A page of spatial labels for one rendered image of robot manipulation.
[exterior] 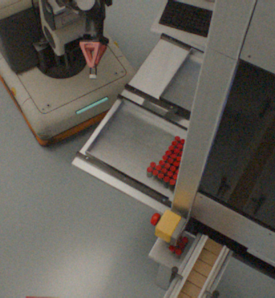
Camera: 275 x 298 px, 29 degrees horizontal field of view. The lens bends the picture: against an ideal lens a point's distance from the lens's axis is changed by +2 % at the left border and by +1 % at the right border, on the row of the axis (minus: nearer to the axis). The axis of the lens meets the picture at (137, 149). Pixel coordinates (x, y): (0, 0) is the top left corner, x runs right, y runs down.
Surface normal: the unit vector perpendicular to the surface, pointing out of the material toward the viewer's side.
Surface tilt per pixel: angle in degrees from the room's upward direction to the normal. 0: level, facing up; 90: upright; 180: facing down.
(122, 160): 0
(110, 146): 0
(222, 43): 90
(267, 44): 90
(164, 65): 0
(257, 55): 90
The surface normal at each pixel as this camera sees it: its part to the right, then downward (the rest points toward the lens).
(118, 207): 0.02, -0.47
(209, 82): -0.50, 0.76
